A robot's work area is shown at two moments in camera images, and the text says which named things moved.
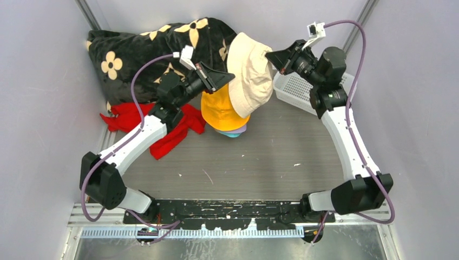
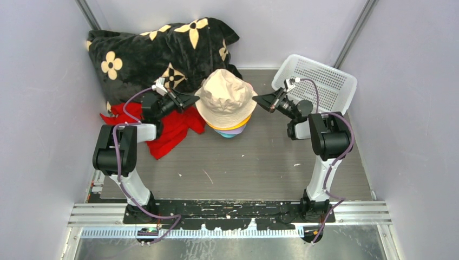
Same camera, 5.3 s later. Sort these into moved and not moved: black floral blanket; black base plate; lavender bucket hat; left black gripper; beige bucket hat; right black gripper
Moved: right black gripper; beige bucket hat; left black gripper
Not moved: black base plate; lavender bucket hat; black floral blanket
